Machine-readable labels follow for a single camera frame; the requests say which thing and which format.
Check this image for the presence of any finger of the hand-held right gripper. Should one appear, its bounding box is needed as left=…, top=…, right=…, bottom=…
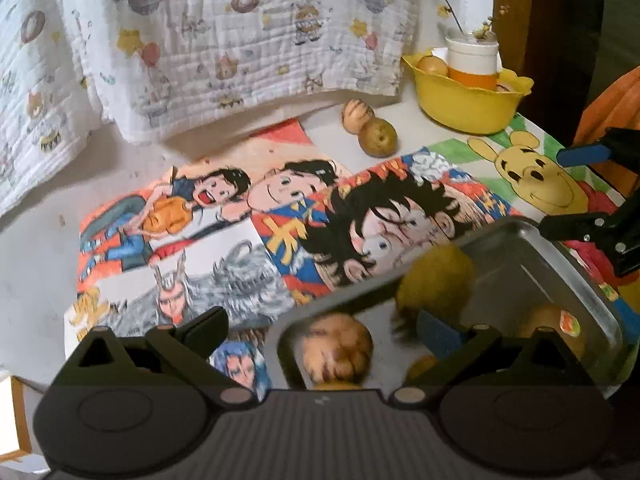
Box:
left=556, top=127, right=640, bottom=197
left=538, top=210, right=640, bottom=278

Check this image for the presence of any orange cartoon drawing sheet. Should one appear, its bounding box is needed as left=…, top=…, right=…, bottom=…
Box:
left=77, top=117, right=352, bottom=288

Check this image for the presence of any yellow flower twig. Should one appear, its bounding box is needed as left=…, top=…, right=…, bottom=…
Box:
left=434, top=0, right=511, bottom=42

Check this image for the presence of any metal tray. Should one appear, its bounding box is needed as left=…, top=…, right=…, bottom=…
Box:
left=269, top=216, right=629, bottom=402

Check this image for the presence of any orange garment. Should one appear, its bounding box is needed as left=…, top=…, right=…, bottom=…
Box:
left=574, top=66, right=640, bottom=147

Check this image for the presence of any white and orange jar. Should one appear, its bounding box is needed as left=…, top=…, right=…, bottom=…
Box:
left=446, top=35, right=501, bottom=92

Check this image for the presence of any small striped pepino melon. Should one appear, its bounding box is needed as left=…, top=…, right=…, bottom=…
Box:
left=341, top=98, right=375, bottom=134

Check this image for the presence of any printed white blanket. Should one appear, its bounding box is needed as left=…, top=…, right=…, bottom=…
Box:
left=0, top=0, right=442, bottom=217

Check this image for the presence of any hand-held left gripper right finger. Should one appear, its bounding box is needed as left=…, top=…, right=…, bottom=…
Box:
left=390, top=309, right=598, bottom=409

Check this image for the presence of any yellow-green pear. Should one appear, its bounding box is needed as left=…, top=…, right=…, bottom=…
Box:
left=517, top=304, right=587, bottom=358

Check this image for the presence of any yellow plastic bowl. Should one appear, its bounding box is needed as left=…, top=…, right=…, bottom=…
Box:
left=401, top=50, right=535, bottom=135

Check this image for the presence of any blue-haired figure drawing sheet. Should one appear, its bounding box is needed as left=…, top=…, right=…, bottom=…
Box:
left=209, top=337, right=274, bottom=402

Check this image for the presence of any brown pear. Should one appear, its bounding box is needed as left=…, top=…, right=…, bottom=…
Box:
left=358, top=117, right=399, bottom=158

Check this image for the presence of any round yellow pear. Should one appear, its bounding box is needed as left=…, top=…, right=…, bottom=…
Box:
left=394, top=245, right=475, bottom=332

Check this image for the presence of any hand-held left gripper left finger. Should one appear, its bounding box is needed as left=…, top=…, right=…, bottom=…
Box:
left=49, top=305, right=257, bottom=409

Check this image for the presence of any pale orange fruit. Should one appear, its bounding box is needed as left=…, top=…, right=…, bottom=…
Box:
left=417, top=55, right=450, bottom=76

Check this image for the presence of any large striped pepino melon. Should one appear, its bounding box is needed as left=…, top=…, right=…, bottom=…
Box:
left=299, top=312, right=375, bottom=390

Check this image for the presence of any brown wooden post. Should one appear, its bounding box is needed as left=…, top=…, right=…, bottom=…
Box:
left=492, top=0, right=607, bottom=128

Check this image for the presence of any yellow bear drawing sheet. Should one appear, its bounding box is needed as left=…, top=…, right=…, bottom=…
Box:
left=424, top=111, right=632, bottom=313

